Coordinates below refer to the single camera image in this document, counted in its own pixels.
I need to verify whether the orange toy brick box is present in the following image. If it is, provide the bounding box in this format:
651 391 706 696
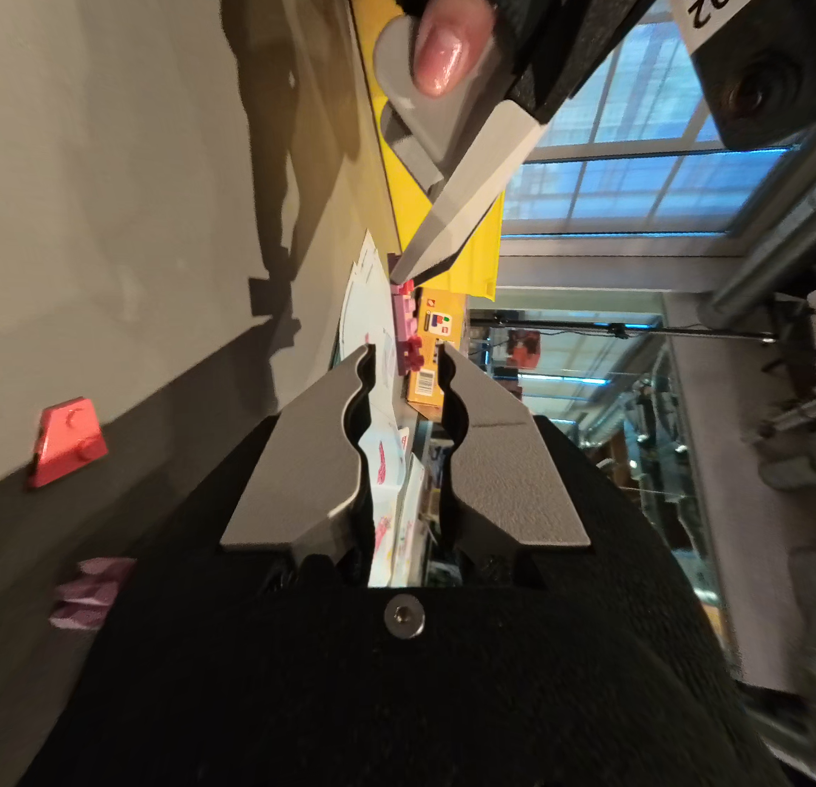
405 289 470 419

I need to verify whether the pink red grey brick model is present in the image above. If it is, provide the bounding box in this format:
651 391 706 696
50 556 138 631

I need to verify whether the yellow plastic bin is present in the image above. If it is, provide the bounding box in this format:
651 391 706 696
347 0 506 302

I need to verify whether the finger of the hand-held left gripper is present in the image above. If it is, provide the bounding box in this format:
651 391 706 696
389 97 550 284

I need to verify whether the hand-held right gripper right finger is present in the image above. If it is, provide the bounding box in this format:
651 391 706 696
439 343 590 555

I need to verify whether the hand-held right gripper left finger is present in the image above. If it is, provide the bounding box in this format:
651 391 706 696
220 344 377 553

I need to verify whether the red slope brick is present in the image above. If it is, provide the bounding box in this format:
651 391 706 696
25 396 109 490

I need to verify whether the black tripod stand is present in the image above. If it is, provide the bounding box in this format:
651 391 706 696
468 312 775 343

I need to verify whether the large window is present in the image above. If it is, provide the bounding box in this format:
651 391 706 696
500 0 794 240

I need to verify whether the open instruction booklet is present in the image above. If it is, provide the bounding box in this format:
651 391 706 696
334 229 441 587

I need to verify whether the person's left hand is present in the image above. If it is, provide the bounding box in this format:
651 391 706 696
411 0 499 97

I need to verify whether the pink plate brick assembly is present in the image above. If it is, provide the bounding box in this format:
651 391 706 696
390 279 426 378

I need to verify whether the red 3D printer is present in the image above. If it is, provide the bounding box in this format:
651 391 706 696
507 328 543 371

